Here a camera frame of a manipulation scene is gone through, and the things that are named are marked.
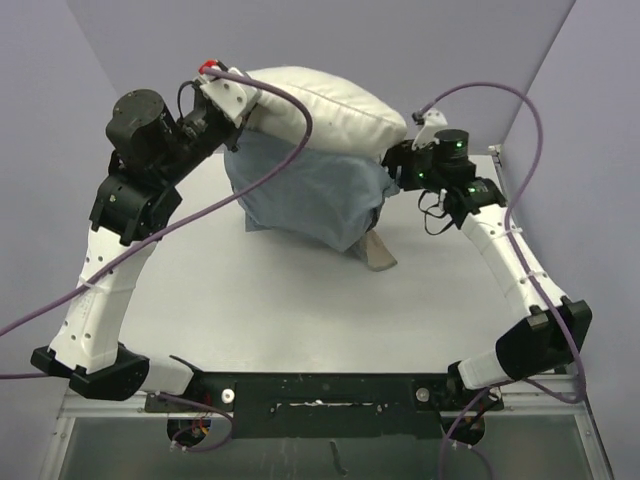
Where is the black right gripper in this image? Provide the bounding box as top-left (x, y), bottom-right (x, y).
top-left (373, 138), bottom-right (446, 194)

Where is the blue-grey pillowcase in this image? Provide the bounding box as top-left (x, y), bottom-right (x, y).
top-left (238, 148), bottom-right (399, 272)

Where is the cream white pillow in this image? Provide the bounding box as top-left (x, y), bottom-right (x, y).
top-left (247, 66), bottom-right (408, 161)

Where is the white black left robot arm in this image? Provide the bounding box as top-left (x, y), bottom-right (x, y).
top-left (31, 81), bottom-right (260, 401)

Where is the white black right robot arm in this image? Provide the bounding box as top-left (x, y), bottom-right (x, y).
top-left (382, 129), bottom-right (592, 409)

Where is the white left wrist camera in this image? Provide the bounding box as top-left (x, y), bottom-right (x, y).
top-left (197, 60), bottom-right (261, 127)

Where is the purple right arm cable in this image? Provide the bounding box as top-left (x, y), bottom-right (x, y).
top-left (412, 82), bottom-right (587, 480)

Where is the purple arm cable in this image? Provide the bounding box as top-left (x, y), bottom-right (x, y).
top-left (0, 67), bottom-right (315, 454)
top-left (412, 82), bottom-right (587, 480)

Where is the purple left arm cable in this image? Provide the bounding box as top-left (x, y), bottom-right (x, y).
top-left (0, 67), bottom-right (315, 454)

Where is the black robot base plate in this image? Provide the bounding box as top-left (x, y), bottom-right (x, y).
top-left (142, 366), bottom-right (503, 453)

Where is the aluminium frame rail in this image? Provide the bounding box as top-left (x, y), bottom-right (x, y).
top-left (31, 141), bottom-right (593, 452)

